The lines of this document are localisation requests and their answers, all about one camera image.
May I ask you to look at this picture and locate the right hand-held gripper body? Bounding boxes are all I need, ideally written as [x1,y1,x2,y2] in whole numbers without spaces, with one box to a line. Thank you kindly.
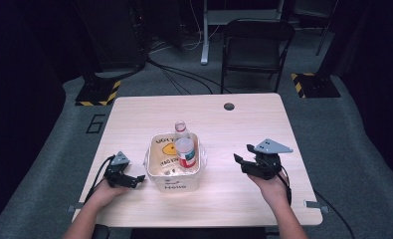
[242,138,295,181]

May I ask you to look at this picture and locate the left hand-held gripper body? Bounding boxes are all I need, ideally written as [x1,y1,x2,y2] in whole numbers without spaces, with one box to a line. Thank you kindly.
[103,150,134,189]

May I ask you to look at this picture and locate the smiley print plastic bag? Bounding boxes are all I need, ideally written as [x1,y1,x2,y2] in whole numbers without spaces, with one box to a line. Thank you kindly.
[142,131,208,178]

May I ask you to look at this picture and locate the white plastic bin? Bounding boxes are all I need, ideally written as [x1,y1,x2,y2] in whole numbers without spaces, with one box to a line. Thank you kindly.
[145,132,202,194]

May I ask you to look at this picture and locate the clear plastic bottle red label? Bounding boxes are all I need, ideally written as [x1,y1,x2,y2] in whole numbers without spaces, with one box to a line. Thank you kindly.
[173,119,198,169]

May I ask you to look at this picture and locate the person's left hand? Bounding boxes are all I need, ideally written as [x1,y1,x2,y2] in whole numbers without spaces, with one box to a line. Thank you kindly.
[90,179,132,205]

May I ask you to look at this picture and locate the person's right hand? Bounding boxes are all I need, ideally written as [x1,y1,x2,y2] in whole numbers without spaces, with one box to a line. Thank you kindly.
[248,172,291,210]

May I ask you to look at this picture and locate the grey metal table clamp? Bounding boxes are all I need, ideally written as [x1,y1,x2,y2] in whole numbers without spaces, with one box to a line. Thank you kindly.
[66,201,87,214]
[303,199,330,214]

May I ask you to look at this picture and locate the black chair part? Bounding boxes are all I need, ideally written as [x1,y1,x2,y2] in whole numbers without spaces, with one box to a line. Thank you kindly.
[94,223,111,239]

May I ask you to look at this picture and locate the black stand base striped edge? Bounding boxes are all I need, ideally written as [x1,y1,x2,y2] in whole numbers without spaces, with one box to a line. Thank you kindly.
[75,79,122,108]
[291,72,342,100]

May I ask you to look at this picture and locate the black folding chair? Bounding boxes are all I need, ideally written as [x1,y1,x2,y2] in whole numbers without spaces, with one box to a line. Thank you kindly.
[220,18,296,95]

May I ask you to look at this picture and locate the dark curtain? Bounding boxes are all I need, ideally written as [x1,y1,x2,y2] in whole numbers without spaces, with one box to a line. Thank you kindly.
[327,0,393,187]
[0,0,98,230]

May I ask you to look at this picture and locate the black equipment rack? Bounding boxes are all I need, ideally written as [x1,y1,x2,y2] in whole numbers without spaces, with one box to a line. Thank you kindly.
[74,0,149,74]

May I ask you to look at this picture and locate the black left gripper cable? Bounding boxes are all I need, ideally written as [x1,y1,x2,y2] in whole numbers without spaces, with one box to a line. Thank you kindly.
[84,154,116,204]

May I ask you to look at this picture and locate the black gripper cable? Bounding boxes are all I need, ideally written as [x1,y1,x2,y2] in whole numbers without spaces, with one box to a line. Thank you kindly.
[84,154,116,204]
[258,158,294,206]

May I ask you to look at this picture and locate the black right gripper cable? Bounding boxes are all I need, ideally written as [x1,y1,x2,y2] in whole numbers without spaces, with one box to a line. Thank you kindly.
[258,158,294,206]

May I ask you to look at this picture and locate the thin black cable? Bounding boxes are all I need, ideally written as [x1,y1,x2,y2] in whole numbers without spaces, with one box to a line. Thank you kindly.
[312,189,358,239]

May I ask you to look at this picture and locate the black floor cable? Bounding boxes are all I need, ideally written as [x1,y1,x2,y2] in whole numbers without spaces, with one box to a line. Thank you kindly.
[146,58,232,96]

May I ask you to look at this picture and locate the white cables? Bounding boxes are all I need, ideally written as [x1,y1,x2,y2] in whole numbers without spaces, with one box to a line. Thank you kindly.
[149,0,222,54]

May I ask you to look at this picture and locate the white desk frame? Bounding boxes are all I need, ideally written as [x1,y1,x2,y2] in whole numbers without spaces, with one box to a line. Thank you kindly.
[200,0,286,66]

